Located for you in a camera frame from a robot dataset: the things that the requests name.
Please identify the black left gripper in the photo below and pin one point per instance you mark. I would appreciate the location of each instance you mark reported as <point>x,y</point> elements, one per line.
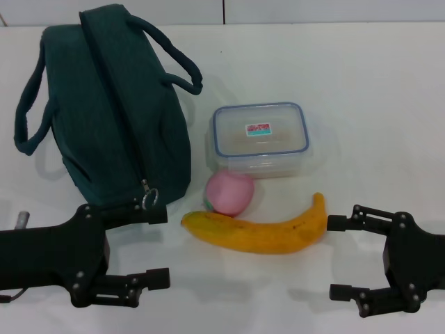
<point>52,257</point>

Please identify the dark teal fabric lunch bag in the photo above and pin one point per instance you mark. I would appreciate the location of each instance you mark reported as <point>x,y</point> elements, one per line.
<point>104,121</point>

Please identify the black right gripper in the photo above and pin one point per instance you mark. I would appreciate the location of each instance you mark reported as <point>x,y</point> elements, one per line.
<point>417,264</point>

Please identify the yellow banana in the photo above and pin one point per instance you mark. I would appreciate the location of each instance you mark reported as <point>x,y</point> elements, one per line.
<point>257,238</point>

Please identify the pink toy peach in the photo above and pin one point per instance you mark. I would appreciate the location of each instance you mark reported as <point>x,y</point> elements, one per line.
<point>231,193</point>

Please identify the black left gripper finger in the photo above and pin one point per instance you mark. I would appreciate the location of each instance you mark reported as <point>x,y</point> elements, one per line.
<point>158,215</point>

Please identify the clear plastic food container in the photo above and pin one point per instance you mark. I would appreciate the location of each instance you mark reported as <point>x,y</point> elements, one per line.
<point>260,139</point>

